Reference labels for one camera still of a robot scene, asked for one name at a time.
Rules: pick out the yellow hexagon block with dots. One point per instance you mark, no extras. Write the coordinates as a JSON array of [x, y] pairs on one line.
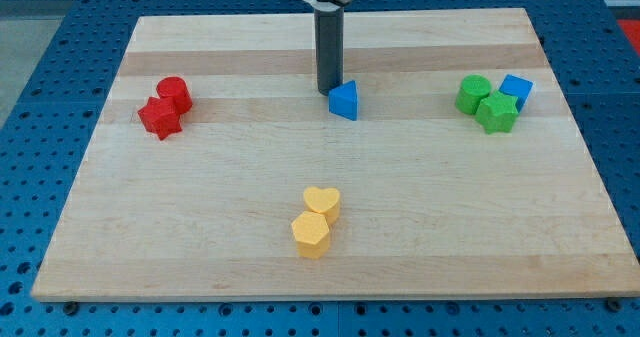
[[312, 235]]

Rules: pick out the blue cube block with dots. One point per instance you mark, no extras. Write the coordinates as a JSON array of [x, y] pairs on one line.
[[518, 87]]

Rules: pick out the red cylinder block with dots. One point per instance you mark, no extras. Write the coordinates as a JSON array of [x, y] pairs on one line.
[[174, 88]]

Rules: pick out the red star block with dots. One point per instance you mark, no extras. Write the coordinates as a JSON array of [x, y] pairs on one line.
[[160, 116]]

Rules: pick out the light wooden board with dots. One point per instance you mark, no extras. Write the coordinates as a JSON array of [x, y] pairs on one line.
[[432, 207]]

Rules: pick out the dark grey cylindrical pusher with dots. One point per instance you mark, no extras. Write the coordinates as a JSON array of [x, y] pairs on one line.
[[329, 49]]

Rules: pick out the blue triangular prism block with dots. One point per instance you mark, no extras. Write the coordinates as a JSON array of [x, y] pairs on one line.
[[343, 101]]

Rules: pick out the green cylinder block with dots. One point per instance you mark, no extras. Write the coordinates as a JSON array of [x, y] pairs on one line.
[[472, 90]]

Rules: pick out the yellow heart block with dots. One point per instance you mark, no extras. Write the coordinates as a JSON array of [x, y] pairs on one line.
[[325, 201]]

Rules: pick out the green star block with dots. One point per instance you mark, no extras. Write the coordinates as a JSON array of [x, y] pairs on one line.
[[497, 113]]

